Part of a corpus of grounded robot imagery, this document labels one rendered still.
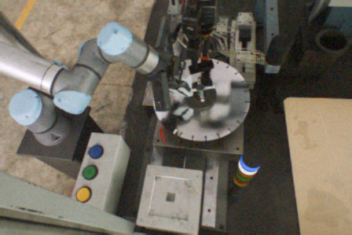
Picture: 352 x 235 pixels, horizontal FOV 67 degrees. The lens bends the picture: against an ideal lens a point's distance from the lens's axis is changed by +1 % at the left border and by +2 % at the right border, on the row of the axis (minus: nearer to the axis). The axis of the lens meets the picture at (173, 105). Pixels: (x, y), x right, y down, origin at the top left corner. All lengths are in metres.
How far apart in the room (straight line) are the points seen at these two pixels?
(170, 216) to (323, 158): 0.59
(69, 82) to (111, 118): 1.38
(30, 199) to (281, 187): 0.83
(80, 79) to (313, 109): 0.89
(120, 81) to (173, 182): 1.45
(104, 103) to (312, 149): 1.52
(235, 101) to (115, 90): 1.39
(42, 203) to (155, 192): 0.48
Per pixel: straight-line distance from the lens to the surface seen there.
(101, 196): 0.90
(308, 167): 1.09
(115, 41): 0.63
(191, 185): 0.85
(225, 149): 0.94
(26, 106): 1.06
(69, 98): 0.66
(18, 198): 0.40
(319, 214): 1.06
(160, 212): 0.85
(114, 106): 2.08
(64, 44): 2.65
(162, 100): 0.74
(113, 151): 0.93
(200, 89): 0.86
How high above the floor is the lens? 1.73
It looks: 61 degrees down
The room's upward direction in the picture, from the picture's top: 11 degrees counter-clockwise
